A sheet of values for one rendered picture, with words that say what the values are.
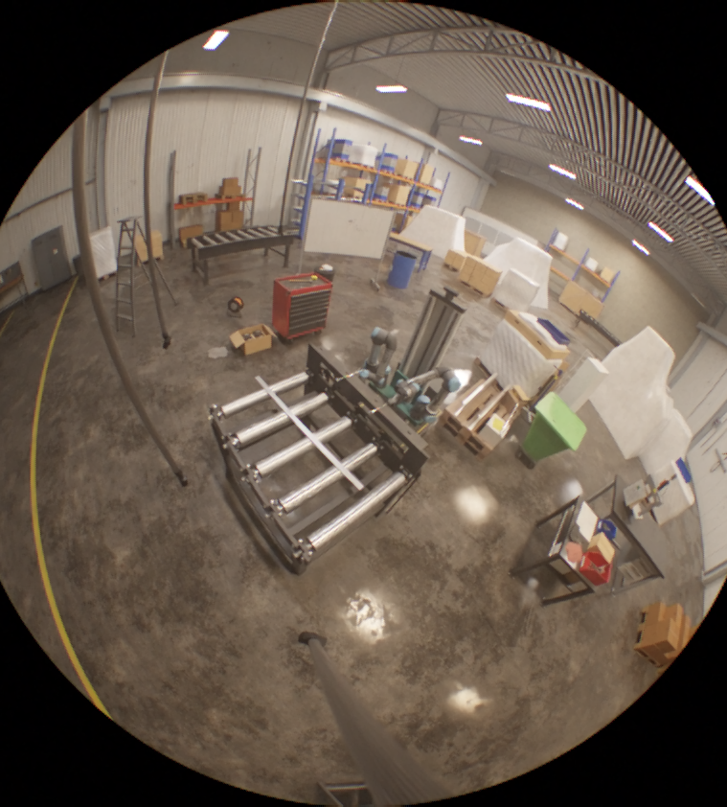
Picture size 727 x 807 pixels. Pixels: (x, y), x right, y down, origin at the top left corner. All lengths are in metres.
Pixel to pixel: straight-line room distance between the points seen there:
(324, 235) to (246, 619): 6.22
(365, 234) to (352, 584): 6.09
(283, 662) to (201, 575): 1.00
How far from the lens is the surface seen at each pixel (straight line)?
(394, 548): 2.70
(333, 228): 6.08
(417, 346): 2.53
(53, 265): 10.91
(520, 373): 4.72
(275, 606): 2.50
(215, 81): 10.94
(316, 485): 1.75
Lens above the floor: 2.50
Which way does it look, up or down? 46 degrees down
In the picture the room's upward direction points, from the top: 18 degrees clockwise
